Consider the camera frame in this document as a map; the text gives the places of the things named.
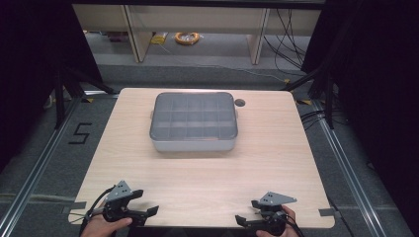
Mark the light wooden desk frame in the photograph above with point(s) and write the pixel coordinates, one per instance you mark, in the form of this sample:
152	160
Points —
138	42

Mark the person's right hand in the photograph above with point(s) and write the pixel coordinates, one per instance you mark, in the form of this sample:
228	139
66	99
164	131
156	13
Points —
290	223

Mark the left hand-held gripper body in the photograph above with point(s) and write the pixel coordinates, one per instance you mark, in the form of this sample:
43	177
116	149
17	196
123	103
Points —
116	197

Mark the aluminium floor rail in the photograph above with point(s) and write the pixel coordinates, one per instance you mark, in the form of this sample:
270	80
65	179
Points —
346	171
36	168

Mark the grey plastic lidded container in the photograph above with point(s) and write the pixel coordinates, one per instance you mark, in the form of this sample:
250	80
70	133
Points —
194	115

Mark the grey tape strip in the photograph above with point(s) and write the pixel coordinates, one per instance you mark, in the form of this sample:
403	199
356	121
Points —
326	212

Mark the yellow black floor tape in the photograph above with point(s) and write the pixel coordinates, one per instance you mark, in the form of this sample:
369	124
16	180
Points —
87	99
304	102

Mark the yellow packet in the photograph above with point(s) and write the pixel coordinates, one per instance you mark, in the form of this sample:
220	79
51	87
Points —
159	39

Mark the round dark table grommet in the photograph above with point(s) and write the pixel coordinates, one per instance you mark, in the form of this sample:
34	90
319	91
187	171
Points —
239	102

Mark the white compartment storage box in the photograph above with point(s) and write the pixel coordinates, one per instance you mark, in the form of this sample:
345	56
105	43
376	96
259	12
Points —
194	145

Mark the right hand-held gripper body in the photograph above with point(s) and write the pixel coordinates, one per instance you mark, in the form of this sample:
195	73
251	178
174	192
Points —
275	210

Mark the black metal stand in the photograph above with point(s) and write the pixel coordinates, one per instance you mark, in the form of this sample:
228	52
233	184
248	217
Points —
329	98
60	98

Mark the person's left hand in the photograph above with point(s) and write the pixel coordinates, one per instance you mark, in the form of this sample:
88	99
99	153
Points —
102	227

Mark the dark curtain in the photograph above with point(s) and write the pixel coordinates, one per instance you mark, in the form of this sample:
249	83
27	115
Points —
29	49
378	65

